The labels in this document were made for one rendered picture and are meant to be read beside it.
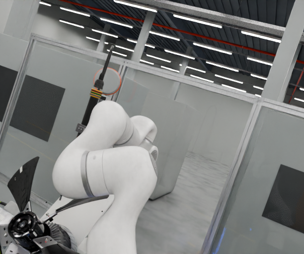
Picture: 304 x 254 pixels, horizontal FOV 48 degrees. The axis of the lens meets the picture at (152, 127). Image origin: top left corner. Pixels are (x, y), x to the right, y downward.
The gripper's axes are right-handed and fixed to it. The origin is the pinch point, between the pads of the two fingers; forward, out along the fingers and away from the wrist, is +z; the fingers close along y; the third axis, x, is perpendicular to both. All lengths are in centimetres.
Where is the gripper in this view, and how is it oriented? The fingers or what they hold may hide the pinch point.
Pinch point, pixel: (84, 129)
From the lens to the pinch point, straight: 134.4
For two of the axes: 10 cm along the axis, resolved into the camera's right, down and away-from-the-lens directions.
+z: -8.3, -3.1, 4.6
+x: 3.3, -9.4, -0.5
